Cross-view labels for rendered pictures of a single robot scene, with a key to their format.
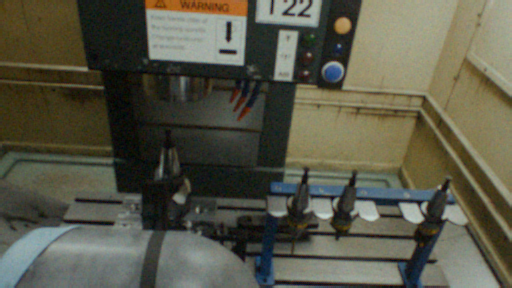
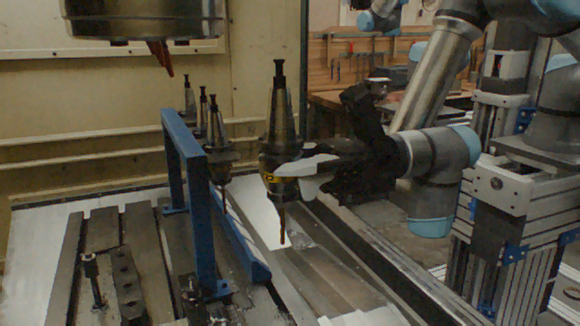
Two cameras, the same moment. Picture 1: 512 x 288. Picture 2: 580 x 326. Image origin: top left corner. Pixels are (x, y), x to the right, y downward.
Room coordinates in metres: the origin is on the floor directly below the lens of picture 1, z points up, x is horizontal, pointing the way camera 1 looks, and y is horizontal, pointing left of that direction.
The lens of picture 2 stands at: (0.84, 0.65, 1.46)
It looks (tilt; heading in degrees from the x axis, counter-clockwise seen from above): 21 degrees down; 251
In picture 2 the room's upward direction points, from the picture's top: straight up
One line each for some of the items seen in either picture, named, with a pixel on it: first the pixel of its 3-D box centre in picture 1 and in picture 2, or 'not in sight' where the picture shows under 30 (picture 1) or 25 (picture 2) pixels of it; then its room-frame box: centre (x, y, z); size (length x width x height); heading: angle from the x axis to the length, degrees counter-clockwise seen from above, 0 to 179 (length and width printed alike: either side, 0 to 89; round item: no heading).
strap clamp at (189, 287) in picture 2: (224, 240); (193, 309); (0.82, 0.07, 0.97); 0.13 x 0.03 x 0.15; 94
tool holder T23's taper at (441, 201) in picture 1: (439, 199); (188, 99); (0.75, -0.44, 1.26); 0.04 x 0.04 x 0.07
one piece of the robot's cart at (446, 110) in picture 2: not in sight; (422, 115); (-0.10, -0.51, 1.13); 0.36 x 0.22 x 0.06; 5
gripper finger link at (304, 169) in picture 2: not in sight; (307, 181); (0.66, 0.22, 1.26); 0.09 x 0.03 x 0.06; 18
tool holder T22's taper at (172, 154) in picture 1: (169, 159); (280, 113); (0.69, 0.19, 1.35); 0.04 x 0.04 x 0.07
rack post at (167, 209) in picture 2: (425, 244); (173, 166); (0.81, -0.49, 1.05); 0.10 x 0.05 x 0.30; 4
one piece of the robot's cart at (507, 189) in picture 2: not in sight; (547, 177); (-0.12, -0.01, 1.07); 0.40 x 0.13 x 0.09; 5
